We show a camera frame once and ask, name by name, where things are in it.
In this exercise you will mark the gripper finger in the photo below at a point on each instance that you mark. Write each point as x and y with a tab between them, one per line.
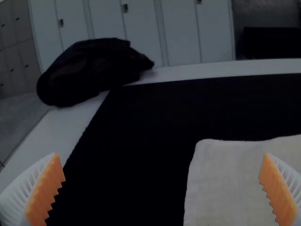
40	197
279	193

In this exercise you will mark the pale towel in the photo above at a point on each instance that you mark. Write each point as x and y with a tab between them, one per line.
223	183

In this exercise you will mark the black mat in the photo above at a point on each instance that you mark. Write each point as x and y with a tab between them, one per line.
152	141

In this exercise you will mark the black crumpled jacket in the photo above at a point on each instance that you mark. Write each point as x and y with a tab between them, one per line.
89	70

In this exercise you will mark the grey cupboard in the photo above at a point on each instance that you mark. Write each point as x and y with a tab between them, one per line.
16	47
178	35

